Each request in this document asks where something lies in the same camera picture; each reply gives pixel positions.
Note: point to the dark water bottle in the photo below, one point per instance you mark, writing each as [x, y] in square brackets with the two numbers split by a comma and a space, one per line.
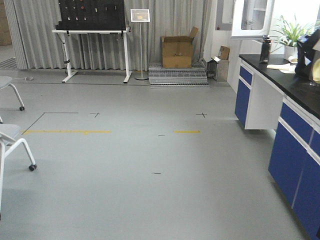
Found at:
[265, 49]

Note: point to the metal grate steps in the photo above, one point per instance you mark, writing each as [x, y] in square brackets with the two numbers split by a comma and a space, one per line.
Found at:
[194, 77]

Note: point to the blue lab bench cabinet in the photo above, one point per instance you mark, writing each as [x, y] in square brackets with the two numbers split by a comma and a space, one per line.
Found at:
[268, 99]

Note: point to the large cardboard box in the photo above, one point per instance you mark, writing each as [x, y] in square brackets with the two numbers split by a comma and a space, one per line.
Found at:
[177, 51]

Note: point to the white wall cabinet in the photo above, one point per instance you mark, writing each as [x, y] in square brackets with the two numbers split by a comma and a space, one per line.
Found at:
[251, 19]

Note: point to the grey curtain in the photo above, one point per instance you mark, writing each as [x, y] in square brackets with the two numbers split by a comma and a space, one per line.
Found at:
[31, 24]

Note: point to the black bag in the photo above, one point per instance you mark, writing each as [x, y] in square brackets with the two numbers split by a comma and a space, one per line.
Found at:
[306, 53]

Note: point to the metal bin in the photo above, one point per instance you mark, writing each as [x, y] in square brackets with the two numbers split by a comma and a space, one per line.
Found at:
[217, 68]

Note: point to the black display board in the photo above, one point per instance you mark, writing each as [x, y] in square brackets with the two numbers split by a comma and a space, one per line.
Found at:
[92, 15]

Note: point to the near white chair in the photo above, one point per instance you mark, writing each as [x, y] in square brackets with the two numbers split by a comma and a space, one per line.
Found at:
[8, 143]

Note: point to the small cardboard box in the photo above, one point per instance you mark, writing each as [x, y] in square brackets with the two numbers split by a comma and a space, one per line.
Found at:
[224, 52]

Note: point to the white standing desk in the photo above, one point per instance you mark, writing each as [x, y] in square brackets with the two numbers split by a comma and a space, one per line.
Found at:
[94, 51]

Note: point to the potted green plant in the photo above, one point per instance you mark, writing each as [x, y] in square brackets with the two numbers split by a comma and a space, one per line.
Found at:
[287, 34]

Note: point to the sign stand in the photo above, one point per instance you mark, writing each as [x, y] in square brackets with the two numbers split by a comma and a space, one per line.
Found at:
[140, 16]

